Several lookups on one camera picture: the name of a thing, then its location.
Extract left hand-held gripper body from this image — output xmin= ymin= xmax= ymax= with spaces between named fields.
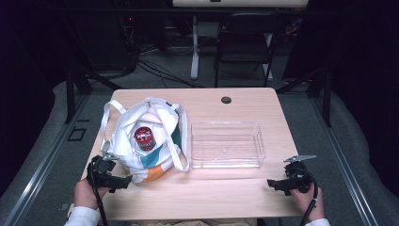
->
xmin=86 ymin=151 xmax=120 ymax=190

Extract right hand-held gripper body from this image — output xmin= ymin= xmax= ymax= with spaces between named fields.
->
xmin=282 ymin=153 xmax=318 ymax=194

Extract white teal orange tote bag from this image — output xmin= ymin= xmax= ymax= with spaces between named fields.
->
xmin=100 ymin=96 xmax=191 ymax=185

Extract red can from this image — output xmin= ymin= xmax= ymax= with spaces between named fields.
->
xmin=134 ymin=125 xmax=157 ymax=152

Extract clear plastic tray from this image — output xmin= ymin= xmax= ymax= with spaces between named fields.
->
xmin=190 ymin=121 xmax=267 ymax=170

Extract person's right hand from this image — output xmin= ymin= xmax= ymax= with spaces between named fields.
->
xmin=289 ymin=183 xmax=326 ymax=222

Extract person's left hand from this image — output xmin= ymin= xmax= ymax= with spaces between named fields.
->
xmin=73 ymin=178 xmax=110 ymax=210

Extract black metal stand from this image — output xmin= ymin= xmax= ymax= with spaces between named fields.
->
xmin=275 ymin=66 xmax=334 ymax=128
xmin=63 ymin=60 xmax=124 ymax=125

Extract black folding chair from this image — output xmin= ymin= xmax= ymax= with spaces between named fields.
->
xmin=214 ymin=12 xmax=287 ymax=89

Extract white desk leg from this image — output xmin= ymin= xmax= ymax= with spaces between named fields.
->
xmin=189 ymin=15 xmax=201 ymax=81

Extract white desk top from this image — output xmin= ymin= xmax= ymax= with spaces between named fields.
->
xmin=171 ymin=0 xmax=311 ymax=8

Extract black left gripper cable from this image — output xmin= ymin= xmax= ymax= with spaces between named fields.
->
xmin=87 ymin=159 xmax=110 ymax=226

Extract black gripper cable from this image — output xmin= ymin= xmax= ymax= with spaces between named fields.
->
xmin=291 ymin=168 xmax=320 ymax=226
xmin=87 ymin=159 xmax=110 ymax=226

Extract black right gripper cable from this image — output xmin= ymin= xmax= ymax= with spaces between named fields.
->
xmin=291 ymin=168 xmax=320 ymax=226

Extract aluminium floor rail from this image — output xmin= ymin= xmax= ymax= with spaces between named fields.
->
xmin=2 ymin=93 xmax=90 ymax=226
xmin=309 ymin=95 xmax=380 ymax=226

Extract black floor cables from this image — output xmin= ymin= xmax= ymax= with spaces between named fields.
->
xmin=123 ymin=17 xmax=208 ymax=89

